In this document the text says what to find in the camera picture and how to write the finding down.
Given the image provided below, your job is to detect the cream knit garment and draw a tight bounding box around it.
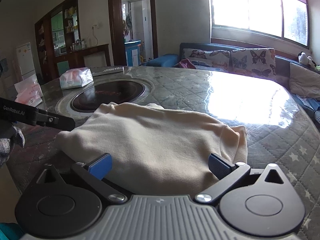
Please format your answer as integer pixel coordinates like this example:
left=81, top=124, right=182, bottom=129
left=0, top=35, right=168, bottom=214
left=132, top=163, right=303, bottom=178
left=55, top=103, right=248, bottom=197

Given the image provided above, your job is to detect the left hand grey glove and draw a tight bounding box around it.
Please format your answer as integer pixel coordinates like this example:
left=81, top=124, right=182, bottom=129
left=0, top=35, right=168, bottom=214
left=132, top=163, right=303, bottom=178
left=0, top=120, right=25, bottom=167

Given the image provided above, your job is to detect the pink plastic bag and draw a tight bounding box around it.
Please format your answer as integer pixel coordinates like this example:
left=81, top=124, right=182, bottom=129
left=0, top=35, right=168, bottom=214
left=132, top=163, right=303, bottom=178
left=14, top=74, right=43, bottom=107

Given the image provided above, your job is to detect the black induction cooktop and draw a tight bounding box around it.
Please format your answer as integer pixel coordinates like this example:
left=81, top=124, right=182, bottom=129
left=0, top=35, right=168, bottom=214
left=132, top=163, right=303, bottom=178
left=55, top=78, right=153, bottom=119

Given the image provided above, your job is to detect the white refrigerator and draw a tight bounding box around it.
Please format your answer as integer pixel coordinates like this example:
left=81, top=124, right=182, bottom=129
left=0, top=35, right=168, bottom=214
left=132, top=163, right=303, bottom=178
left=16, top=42, right=35, bottom=80

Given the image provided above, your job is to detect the pink tissue pack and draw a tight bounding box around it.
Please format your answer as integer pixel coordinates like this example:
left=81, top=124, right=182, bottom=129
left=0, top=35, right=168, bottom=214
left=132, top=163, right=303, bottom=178
left=59, top=67, right=93, bottom=90

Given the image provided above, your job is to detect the dark wooden cabinet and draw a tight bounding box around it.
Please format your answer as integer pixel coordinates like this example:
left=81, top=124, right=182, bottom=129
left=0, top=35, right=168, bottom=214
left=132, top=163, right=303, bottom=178
left=35, top=0, right=111, bottom=84

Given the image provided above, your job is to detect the blue white small cabinet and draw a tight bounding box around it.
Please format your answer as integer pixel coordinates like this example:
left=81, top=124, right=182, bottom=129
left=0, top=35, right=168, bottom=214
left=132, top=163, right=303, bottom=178
left=124, top=40, right=141, bottom=67

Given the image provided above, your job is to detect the beige plain cushion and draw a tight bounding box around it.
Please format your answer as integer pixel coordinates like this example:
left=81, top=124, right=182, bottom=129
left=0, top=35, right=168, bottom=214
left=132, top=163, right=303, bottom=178
left=289, top=63, right=320, bottom=100

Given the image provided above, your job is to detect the butterfly cushion right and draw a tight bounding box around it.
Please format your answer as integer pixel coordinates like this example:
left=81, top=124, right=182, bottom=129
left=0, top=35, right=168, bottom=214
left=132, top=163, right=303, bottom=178
left=231, top=48, right=276, bottom=81

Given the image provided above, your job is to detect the butterfly cushion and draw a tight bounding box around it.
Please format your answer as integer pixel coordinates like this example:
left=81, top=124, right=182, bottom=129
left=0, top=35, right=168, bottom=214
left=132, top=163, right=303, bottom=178
left=231, top=48, right=276, bottom=81
left=182, top=48, right=231, bottom=73

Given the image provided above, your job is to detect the blue corner sofa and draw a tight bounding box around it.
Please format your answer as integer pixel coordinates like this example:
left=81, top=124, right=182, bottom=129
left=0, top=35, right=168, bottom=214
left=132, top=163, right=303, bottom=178
left=146, top=43, right=319, bottom=124

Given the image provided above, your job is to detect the butterfly cushion left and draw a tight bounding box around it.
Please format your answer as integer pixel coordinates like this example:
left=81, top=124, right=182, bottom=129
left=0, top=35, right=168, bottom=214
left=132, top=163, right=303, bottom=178
left=182, top=48, right=231, bottom=73

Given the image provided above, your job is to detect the magenta cloth on sofa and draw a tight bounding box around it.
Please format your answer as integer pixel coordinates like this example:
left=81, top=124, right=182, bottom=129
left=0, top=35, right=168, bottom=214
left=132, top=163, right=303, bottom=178
left=174, top=59, right=196, bottom=69

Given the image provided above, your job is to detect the panda plush toy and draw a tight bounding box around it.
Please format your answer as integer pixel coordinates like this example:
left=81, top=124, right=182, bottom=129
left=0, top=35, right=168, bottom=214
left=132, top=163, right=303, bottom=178
left=298, top=51, right=316, bottom=68

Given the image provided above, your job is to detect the window with frame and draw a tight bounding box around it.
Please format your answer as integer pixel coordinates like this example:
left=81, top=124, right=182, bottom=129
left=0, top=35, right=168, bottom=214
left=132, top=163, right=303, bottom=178
left=211, top=0, right=310, bottom=47

